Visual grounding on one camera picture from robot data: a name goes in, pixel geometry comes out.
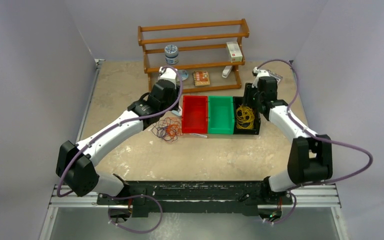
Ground white red marker pen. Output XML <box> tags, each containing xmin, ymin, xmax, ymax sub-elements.
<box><xmin>188</xmin><ymin>133</ymin><xmax>208</xmax><ymax>139</ymax></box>

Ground blue white jar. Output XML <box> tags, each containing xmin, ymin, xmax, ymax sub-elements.
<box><xmin>164</xmin><ymin>44</ymin><xmax>179</xmax><ymax>65</ymax></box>

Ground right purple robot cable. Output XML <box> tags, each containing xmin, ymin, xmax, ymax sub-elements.
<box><xmin>252</xmin><ymin>59</ymin><xmax>374</xmax><ymax>226</ymax></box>

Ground red plastic bin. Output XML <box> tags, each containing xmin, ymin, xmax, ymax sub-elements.
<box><xmin>181</xmin><ymin>95</ymin><xmax>208</xmax><ymax>134</ymax></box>

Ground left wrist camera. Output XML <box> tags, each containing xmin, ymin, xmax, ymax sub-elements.
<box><xmin>158</xmin><ymin>66</ymin><xmax>178</xmax><ymax>85</ymax></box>

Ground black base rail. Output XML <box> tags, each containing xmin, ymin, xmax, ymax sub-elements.
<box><xmin>97</xmin><ymin>180</ymin><xmax>293</xmax><ymax>219</ymax></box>

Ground white red box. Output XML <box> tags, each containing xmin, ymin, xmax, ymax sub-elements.
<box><xmin>226</xmin><ymin>41</ymin><xmax>243</xmax><ymax>63</ymax></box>

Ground yellow cables in black bin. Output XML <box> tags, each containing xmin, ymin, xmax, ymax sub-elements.
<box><xmin>235</xmin><ymin>104</ymin><xmax>256</xmax><ymax>131</ymax></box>

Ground coloured marker set pack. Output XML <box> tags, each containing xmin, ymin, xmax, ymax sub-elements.
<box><xmin>267</xmin><ymin>70</ymin><xmax>283</xmax><ymax>84</ymax></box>

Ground orange spiral notebook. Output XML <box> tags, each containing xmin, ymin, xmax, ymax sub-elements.
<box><xmin>192</xmin><ymin>71</ymin><xmax>211</xmax><ymax>87</ymax></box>

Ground white blue staple remover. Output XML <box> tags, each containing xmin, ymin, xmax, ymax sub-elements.
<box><xmin>171</xmin><ymin>108</ymin><xmax>183</xmax><ymax>118</ymax></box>

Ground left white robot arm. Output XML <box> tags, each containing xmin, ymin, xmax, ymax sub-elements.
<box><xmin>55</xmin><ymin>78</ymin><xmax>183</xmax><ymax>205</ymax></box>

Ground black plastic bin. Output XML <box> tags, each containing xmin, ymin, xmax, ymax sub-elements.
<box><xmin>233</xmin><ymin>96</ymin><xmax>261</xmax><ymax>135</ymax></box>

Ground white stapler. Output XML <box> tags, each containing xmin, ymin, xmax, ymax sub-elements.
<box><xmin>221</xmin><ymin>65</ymin><xmax>233</xmax><ymax>78</ymax></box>

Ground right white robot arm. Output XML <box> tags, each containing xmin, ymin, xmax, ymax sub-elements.
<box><xmin>243</xmin><ymin>76</ymin><xmax>333</xmax><ymax>204</ymax></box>

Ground blue correction tape package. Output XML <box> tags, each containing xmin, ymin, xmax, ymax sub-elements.
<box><xmin>178</xmin><ymin>69</ymin><xmax>189</xmax><ymax>81</ymax></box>

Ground wooden three-tier shelf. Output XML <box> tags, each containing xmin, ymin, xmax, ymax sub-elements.
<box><xmin>137</xmin><ymin>18</ymin><xmax>250</xmax><ymax>94</ymax></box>

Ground green plastic bin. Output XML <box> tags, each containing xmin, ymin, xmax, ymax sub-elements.
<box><xmin>207</xmin><ymin>96</ymin><xmax>235</xmax><ymax>135</ymax></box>

